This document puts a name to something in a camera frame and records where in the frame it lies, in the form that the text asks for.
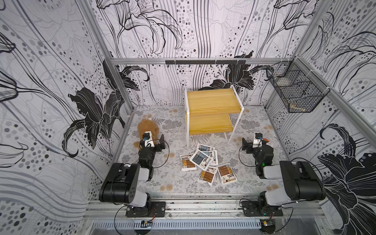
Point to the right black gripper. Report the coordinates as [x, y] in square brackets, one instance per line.
[246, 145]

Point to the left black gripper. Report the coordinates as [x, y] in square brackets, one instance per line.
[158, 146]

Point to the brown coffee bag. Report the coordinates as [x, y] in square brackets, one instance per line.
[226, 174]
[187, 165]
[207, 176]

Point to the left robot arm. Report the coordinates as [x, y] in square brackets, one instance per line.
[120, 184]

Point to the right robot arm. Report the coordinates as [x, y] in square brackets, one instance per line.
[300, 182]

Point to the blue coffee bag middle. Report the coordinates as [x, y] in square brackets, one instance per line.
[214, 156]

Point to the blue coffee bag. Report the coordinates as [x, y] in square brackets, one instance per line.
[201, 160]
[203, 148]
[214, 156]

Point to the blue coffee bag back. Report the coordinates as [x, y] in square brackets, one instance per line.
[203, 148]

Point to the blue coffee bag top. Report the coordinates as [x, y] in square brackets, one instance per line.
[201, 160]

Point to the white wooden two-tier shelf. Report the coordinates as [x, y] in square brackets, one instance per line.
[212, 111]

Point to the orange white toy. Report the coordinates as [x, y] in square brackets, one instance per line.
[264, 141]

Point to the brown teddy bear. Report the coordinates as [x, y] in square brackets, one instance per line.
[147, 125]

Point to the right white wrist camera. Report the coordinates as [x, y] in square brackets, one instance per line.
[257, 142]

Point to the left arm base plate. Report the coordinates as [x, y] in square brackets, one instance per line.
[150, 210]

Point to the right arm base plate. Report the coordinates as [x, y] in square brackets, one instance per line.
[253, 208]

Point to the black wire basket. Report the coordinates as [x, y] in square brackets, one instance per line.
[296, 86]

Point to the grey slotted cable duct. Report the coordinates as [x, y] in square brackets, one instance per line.
[180, 224]

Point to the black wall bar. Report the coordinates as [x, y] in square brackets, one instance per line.
[205, 62]

